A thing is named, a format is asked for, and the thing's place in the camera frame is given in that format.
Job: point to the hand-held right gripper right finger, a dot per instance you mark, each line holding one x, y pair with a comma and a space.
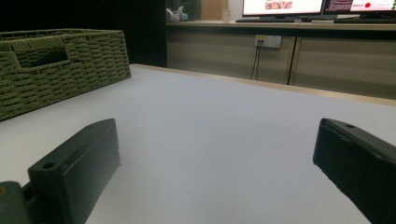
358, 161

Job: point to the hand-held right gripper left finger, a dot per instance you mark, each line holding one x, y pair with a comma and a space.
77, 161

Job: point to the green woven basket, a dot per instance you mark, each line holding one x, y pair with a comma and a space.
77, 68

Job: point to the long wooden desk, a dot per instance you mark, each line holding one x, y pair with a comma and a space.
342, 62

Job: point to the black keyboard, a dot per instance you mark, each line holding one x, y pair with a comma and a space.
364, 20
264, 20

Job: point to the black curtain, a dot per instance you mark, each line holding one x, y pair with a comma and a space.
93, 15

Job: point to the computer monitor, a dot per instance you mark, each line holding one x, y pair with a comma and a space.
361, 5
281, 7

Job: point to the tissue box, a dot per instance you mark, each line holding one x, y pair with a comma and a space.
172, 16

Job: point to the paper cup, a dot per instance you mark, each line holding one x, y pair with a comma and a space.
226, 15

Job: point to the wooden door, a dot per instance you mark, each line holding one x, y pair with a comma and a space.
214, 9

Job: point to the white wall socket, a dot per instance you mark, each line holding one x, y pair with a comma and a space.
268, 41

